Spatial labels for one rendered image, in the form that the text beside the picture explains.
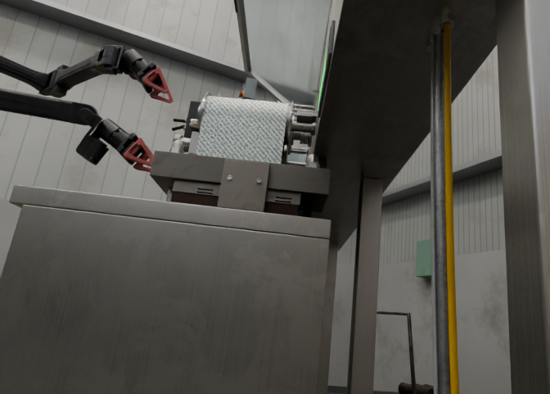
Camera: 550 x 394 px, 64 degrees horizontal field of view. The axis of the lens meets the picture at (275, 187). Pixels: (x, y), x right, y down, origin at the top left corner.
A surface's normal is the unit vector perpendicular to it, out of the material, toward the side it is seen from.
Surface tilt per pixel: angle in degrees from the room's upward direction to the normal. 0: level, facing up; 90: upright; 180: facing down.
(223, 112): 90
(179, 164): 90
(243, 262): 90
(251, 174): 90
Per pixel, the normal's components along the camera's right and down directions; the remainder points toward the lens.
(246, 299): -0.01, -0.30
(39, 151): 0.40, -0.23
